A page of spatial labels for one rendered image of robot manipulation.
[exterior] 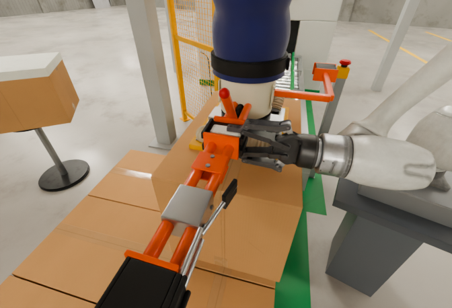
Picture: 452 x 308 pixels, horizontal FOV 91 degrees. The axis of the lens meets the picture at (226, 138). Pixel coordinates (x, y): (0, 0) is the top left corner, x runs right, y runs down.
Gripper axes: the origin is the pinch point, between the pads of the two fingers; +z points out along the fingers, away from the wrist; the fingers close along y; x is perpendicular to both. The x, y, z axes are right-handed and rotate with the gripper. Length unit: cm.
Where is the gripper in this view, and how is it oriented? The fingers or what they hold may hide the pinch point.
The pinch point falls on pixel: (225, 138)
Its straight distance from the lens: 52.2
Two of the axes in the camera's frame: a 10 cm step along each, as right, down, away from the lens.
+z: -9.7, -1.5, 2.0
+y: -0.1, 8.1, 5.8
